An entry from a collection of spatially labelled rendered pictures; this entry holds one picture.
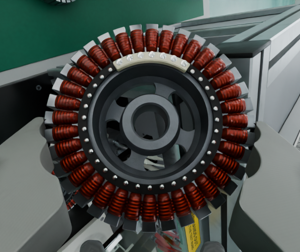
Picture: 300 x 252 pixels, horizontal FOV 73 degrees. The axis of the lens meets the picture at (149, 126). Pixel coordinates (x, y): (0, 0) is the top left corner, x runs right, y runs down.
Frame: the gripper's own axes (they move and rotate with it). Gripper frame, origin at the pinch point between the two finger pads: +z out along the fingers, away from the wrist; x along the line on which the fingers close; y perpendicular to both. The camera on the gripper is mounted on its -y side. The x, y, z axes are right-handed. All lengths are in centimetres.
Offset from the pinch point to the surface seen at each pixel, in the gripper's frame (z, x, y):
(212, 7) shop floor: 240, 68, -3
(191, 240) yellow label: 3.6, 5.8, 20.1
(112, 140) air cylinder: 25.3, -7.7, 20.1
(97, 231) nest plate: 19, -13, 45
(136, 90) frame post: 10.4, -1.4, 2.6
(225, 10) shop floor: 264, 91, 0
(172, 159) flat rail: 8.7, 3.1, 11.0
